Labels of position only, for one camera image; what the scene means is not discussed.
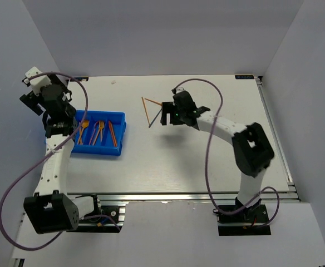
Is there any orange chopstick top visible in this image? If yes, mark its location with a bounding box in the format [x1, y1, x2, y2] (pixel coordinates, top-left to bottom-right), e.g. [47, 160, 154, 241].
[144, 98, 162, 106]

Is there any orange chopstick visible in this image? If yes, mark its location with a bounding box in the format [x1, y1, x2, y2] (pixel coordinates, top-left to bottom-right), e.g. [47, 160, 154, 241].
[141, 97, 150, 126]
[144, 98, 162, 106]

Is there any orange spoon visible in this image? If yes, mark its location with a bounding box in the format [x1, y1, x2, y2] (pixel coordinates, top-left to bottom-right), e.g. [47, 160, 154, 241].
[77, 121, 86, 145]
[77, 120, 90, 145]

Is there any yellow-orange plastic fork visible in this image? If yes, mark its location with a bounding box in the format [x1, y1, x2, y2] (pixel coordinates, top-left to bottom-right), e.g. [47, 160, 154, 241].
[92, 122, 105, 146]

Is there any red-orange plastic knife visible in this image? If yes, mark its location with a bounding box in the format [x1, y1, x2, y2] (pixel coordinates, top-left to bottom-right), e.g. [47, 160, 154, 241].
[107, 120, 116, 144]

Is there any yellow-orange plastic knife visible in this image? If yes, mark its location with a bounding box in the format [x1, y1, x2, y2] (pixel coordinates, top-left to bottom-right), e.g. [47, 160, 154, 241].
[109, 121, 119, 147]

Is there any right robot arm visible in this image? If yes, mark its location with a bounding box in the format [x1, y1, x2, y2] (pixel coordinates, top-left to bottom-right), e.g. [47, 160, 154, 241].
[160, 91, 274, 222]

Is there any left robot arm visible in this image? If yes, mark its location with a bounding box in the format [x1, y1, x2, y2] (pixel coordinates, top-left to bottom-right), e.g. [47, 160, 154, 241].
[20, 67, 102, 234]

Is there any left black corner label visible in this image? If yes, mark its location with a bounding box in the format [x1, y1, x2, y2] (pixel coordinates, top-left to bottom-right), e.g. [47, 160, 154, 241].
[75, 77, 89, 82]

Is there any black corner label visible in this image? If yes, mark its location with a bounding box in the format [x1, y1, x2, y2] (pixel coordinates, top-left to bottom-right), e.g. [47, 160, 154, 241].
[234, 75, 255, 80]
[75, 77, 89, 82]

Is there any blue plastic divided bin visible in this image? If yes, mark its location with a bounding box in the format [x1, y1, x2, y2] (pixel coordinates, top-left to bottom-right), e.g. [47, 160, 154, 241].
[45, 110, 127, 157]

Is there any right black corner label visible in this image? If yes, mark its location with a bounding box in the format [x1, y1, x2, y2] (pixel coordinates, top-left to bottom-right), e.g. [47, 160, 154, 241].
[234, 75, 255, 80]

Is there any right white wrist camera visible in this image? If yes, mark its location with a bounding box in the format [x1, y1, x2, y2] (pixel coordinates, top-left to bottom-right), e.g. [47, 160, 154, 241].
[171, 87, 185, 95]

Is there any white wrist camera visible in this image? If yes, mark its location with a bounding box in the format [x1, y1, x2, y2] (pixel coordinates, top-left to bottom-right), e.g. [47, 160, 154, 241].
[23, 66, 51, 96]
[171, 87, 185, 95]

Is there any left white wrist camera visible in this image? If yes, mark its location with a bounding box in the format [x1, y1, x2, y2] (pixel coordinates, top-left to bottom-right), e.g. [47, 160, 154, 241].
[23, 66, 51, 96]

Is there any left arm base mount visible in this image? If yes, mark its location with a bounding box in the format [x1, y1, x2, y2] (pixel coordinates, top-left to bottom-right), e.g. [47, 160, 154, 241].
[70, 194, 125, 233]

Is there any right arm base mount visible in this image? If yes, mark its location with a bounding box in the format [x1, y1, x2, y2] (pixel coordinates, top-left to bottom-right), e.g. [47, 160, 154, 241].
[213, 204, 271, 236]

